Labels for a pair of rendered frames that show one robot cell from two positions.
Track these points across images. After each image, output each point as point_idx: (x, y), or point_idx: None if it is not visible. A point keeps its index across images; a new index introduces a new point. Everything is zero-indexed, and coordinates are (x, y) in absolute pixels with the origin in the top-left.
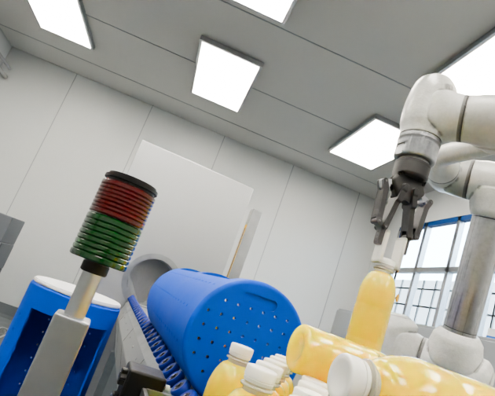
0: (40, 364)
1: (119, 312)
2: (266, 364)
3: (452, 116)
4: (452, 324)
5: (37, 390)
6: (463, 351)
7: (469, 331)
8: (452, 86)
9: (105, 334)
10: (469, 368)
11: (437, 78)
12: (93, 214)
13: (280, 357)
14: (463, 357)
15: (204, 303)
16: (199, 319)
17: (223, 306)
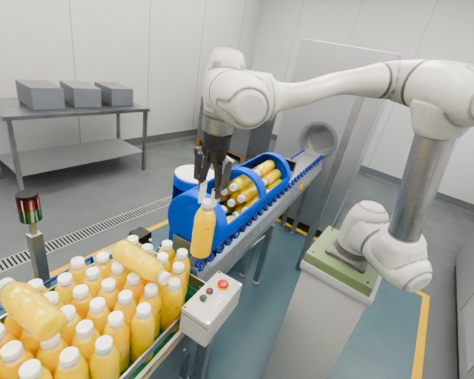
0: (28, 246)
1: None
2: (97, 255)
3: (208, 99)
4: (389, 227)
5: (31, 252)
6: (388, 251)
7: (400, 237)
8: (220, 62)
9: None
10: (391, 265)
11: (211, 56)
12: None
13: (162, 242)
14: (387, 256)
15: (171, 204)
16: (170, 210)
17: (178, 206)
